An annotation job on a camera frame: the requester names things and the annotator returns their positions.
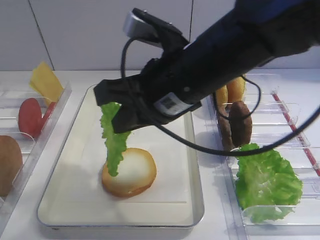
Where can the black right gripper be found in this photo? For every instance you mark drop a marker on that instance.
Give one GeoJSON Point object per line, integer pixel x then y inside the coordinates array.
{"type": "Point", "coordinates": [166, 88]}

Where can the green lettuce leaf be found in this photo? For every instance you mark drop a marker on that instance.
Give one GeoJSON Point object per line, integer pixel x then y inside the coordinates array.
{"type": "Point", "coordinates": [267, 186]}
{"type": "Point", "coordinates": [116, 143]}

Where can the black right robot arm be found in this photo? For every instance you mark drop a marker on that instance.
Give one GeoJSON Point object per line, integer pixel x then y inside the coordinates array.
{"type": "Point", "coordinates": [252, 34]}

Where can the red tomato slice rear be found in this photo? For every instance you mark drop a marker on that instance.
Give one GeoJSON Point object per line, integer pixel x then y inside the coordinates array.
{"type": "Point", "coordinates": [47, 114]}

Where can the red tomato slice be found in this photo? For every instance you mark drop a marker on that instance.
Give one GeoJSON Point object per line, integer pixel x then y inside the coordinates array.
{"type": "Point", "coordinates": [29, 117]}
{"type": "Point", "coordinates": [47, 114]}

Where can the yellow cheese slice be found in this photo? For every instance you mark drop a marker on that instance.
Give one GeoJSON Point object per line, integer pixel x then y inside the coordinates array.
{"type": "Point", "coordinates": [45, 82]}

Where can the red tomato slice front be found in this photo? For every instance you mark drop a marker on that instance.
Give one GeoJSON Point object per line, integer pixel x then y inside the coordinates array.
{"type": "Point", "coordinates": [29, 117]}

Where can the brown meat patty rear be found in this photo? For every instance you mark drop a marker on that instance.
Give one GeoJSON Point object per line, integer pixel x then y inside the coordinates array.
{"type": "Point", "coordinates": [226, 134]}

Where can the brown meat patty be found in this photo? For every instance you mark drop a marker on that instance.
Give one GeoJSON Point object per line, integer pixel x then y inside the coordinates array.
{"type": "Point", "coordinates": [226, 134]}
{"type": "Point", "coordinates": [241, 129]}

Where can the brown meat patty front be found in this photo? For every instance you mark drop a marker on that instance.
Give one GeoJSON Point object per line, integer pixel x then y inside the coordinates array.
{"type": "Point", "coordinates": [241, 129]}

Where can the green lettuce leaf in rack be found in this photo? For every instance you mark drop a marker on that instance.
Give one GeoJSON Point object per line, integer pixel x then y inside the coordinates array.
{"type": "Point", "coordinates": [267, 186]}

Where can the toasted bun bottom on tray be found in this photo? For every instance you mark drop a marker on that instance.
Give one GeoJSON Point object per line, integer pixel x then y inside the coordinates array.
{"type": "Point", "coordinates": [136, 173]}

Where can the golden bun slice rear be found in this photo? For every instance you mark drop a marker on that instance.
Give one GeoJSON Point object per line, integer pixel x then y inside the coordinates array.
{"type": "Point", "coordinates": [221, 96]}

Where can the clear acrylic left food rack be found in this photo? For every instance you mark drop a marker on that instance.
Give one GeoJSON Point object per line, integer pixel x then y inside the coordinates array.
{"type": "Point", "coordinates": [31, 144]}

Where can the clear acrylic food rack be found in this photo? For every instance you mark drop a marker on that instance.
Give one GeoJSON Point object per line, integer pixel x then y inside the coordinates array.
{"type": "Point", "coordinates": [31, 144]}
{"type": "Point", "coordinates": [277, 109]}

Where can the white metal tray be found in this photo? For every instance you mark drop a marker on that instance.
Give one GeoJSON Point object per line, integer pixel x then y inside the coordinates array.
{"type": "Point", "coordinates": [74, 195]}

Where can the golden bun slice right rack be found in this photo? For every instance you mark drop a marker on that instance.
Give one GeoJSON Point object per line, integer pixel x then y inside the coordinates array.
{"type": "Point", "coordinates": [236, 89]}

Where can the brown bun slice in rack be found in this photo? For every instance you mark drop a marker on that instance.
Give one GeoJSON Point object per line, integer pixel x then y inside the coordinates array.
{"type": "Point", "coordinates": [10, 163]}

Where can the clear acrylic right food rack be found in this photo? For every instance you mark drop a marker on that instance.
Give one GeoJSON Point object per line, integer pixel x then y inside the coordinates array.
{"type": "Point", "coordinates": [277, 109]}

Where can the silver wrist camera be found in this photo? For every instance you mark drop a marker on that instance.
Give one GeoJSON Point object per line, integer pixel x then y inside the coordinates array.
{"type": "Point", "coordinates": [152, 30]}

